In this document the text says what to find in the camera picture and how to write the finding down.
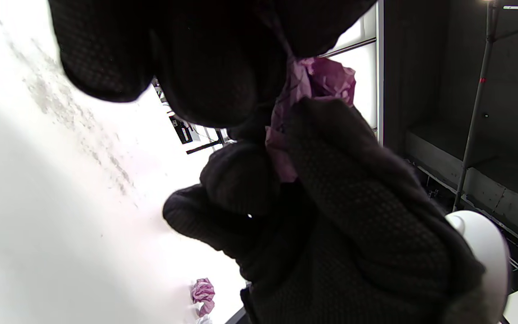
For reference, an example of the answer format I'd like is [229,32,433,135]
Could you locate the person's left hand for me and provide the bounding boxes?
[162,97,487,324]

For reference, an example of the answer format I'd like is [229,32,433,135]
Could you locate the person's right hand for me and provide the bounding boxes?
[48,0,378,129]

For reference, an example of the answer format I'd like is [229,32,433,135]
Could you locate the pink invoice paper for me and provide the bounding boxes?
[191,278,216,318]
[264,56,357,183]

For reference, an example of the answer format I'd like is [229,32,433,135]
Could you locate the black computer tower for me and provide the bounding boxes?
[169,115,196,144]

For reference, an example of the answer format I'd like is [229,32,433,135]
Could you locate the black standing desk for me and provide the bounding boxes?
[186,139,224,155]

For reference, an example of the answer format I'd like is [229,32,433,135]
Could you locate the black and white hand controller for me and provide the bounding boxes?
[446,211,511,324]

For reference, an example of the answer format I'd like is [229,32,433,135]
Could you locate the black light stand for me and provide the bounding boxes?
[451,0,518,212]

